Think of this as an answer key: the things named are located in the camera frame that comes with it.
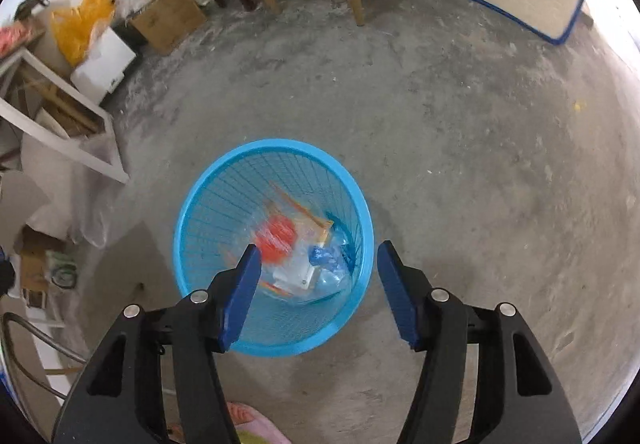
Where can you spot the white sack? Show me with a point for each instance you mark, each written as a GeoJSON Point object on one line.
{"type": "Point", "coordinates": [60, 194]}

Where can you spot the white orange medicine box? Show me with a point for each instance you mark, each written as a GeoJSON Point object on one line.
{"type": "Point", "coordinates": [300, 274]}

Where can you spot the white chest freezer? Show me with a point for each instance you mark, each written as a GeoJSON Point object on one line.
{"type": "Point", "coordinates": [102, 64]}

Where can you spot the white frame wooden side table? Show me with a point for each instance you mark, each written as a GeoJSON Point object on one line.
{"type": "Point", "coordinates": [114, 149]}

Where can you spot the small cardboard box green label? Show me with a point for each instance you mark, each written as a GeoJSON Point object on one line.
{"type": "Point", "coordinates": [35, 264]}

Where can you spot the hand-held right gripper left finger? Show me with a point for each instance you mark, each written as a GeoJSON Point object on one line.
{"type": "Point", "coordinates": [242, 294]}

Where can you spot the yellow plastic bag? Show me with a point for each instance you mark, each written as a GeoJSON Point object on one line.
{"type": "Point", "coordinates": [80, 29]}

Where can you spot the blue wrapper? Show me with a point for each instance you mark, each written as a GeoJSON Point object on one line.
{"type": "Point", "coordinates": [322, 255]}

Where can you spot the blue mesh wastebasket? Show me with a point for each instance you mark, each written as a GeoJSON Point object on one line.
{"type": "Point", "coordinates": [215, 204]}

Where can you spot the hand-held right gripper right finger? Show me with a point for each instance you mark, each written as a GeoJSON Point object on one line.
{"type": "Point", "coordinates": [397, 294]}

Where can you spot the red clear plastic package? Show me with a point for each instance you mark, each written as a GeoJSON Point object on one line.
{"type": "Point", "coordinates": [275, 234]}

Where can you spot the pink yellow cloth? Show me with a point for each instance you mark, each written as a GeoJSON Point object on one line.
{"type": "Point", "coordinates": [250, 424]}

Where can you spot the clear plastic container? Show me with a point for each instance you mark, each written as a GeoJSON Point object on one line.
{"type": "Point", "coordinates": [335, 281]}

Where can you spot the large cardboard box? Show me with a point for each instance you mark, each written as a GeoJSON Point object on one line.
{"type": "Point", "coordinates": [170, 19]}

